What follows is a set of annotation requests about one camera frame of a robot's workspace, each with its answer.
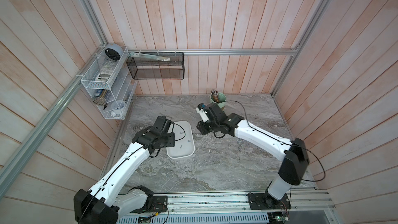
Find white rectangular storage box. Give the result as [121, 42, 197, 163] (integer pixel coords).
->
[166, 121, 195, 160]

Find pile of metal screws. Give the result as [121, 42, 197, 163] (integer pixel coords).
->
[237, 139, 246, 150]

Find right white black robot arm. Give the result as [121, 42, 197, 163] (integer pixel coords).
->
[196, 103, 309, 201]

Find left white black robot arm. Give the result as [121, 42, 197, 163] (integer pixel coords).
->
[74, 116, 175, 224]

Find green pen holder cup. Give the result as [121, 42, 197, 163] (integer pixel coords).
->
[210, 92, 227, 111]

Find pens in green cup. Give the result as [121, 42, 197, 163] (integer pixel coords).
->
[211, 90, 220, 103]

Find flat packaged item on basket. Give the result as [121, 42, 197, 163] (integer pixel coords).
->
[129, 52, 170, 62]

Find round grey alarm clock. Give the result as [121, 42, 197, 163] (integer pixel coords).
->
[105, 44, 123, 61]

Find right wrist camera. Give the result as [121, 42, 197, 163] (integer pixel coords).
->
[196, 103, 209, 123]

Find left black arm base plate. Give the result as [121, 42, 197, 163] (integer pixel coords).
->
[133, 196, 168, 214]

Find black wire mesh basket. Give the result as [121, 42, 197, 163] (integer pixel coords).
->
[126, 52, 185, 80]

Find white wire wall shelf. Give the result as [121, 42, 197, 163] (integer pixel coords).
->
[81, 45, 137, 120]

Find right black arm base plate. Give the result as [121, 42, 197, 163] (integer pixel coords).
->
[247, 192, 291, 210]

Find horizontal aluminium wall rail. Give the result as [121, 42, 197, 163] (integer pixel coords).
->
[129, 48, 298, 56]

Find aluminium front frame rails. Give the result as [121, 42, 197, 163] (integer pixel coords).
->
[77, 189, 338, 224]

